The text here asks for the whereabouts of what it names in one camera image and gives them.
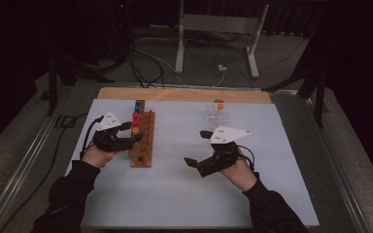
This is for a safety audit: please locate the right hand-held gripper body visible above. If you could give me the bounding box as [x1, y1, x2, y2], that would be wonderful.
[195, 125, 252, 179]

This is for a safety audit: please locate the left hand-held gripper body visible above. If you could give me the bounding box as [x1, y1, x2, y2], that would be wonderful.
[91, 111, 135, 153]

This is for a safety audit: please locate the wooden test tube rack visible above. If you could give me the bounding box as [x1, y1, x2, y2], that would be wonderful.
[127, 99, 156, 169]

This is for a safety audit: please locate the clear acrylic test tube rack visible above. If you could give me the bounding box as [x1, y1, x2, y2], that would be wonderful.
[204, 102, 231, 131]

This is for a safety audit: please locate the person's left hand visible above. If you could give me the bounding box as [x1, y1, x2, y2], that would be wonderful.
[81, 143, 121, 170]

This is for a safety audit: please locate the person's right hand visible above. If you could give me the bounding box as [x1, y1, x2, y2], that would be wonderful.
[218, 147, 258, 193]

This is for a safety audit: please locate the white table sheet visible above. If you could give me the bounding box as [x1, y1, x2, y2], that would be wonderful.
[65, 98, 321, 229]

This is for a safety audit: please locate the black metal stand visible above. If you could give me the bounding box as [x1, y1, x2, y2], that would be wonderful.
[46, 48, 115, 117]
[261, 32, 327, 129]

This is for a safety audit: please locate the white metal stand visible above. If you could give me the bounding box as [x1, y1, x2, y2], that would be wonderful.
[174, 0, 270, 80]

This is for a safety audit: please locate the left hand-held gripper cable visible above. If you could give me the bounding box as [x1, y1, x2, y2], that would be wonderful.
[79, 116, 105, 160]

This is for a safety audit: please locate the hand-held gripper cable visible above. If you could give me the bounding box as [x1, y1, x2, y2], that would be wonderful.
[79, 116, 105, 160]
[237, 145, 257, 173]

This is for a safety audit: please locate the right hand-held gripper cable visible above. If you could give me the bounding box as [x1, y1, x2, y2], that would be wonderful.
[237, 145, 257, 173]

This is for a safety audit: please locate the silver metal floor frame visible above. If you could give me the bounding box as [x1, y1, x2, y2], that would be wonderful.
[0, 81, 373, 233]

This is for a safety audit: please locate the black floor cable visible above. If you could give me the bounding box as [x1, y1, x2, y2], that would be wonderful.
[122, 42, 167, 90]

